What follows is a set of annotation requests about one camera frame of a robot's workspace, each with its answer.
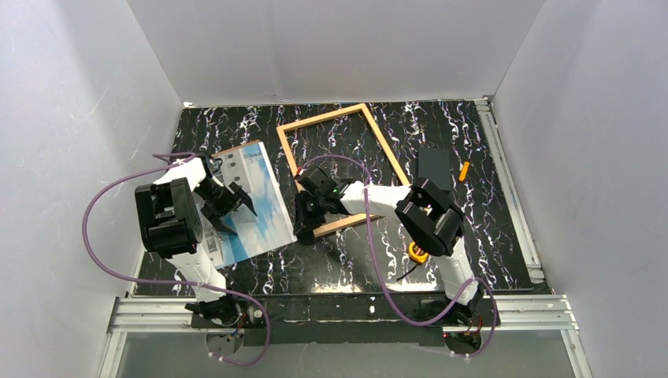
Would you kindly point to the aluminium rail front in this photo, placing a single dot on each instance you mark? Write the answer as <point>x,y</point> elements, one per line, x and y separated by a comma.
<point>502,313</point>

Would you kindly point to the blue sky building photo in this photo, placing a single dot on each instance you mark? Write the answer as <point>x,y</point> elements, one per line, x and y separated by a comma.
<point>269,227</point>

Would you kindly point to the black flat box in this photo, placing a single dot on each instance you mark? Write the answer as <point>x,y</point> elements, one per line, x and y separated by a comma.
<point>434,165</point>

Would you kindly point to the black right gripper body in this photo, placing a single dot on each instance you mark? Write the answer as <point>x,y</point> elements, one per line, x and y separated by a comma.
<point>305,209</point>

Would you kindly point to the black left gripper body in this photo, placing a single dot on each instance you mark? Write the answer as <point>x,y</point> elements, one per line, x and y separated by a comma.
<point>229,206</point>

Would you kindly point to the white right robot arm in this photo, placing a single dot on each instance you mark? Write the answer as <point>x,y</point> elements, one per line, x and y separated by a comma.
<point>435,224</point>

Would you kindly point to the aluminium rail right side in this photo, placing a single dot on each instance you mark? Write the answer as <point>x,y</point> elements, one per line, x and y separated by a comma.
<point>526,243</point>

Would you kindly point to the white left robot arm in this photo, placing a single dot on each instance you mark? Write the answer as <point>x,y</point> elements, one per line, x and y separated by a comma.
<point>172,213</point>

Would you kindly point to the wooden photo frame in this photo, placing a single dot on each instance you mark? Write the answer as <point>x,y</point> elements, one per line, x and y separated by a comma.
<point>350,221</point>

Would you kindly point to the yellow tape measure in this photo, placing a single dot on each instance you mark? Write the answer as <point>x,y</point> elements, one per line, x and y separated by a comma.
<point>416,254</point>

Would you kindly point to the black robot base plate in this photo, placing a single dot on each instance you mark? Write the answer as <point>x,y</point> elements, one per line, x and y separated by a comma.
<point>418,306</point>

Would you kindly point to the aluminium rail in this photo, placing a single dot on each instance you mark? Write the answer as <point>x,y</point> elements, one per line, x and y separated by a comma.
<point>526,243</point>
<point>502,313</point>

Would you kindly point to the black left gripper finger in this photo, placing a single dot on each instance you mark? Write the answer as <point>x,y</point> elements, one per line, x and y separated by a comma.
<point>241,198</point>
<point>221,226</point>

